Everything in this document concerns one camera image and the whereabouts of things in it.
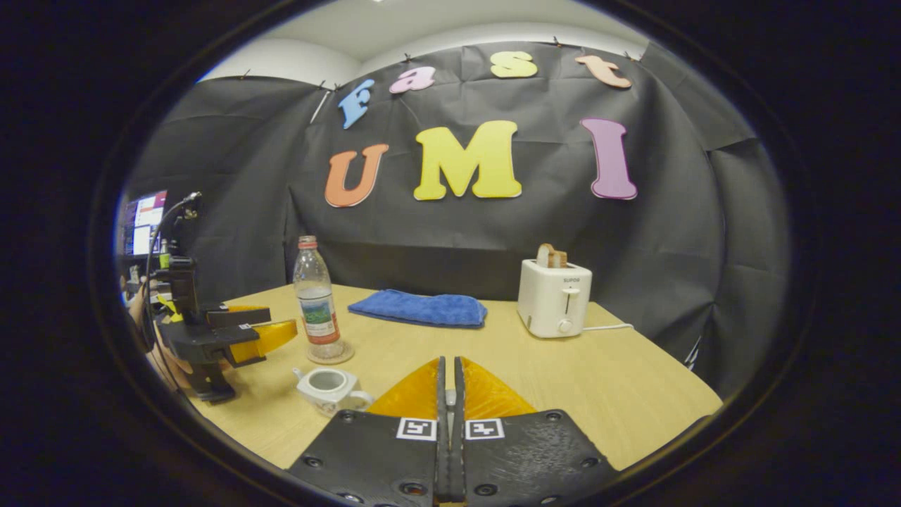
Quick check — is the white toaster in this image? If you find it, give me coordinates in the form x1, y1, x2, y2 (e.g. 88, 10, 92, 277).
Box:
517, 258, 593, 339

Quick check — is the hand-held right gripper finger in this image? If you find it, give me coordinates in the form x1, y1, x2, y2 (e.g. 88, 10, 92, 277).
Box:
287, 356, 449, 506
454, 356, 620, 506

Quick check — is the computer monitor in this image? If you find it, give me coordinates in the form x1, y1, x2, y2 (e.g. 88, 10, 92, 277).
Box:
121, 190, 169, 257

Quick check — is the white ceramic teacup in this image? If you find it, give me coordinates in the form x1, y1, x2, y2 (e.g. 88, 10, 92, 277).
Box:
293, 366, 374, 418

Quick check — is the blue folded towel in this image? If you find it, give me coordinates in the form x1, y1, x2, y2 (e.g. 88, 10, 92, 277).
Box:
348, 289, 488, 330

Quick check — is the clear plastic water bottle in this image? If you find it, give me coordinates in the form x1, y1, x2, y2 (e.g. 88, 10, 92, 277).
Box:
293, 236, 346, 360

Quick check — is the round beige coaster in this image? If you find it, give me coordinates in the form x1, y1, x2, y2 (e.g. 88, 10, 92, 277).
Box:
305, 341, 355, 365

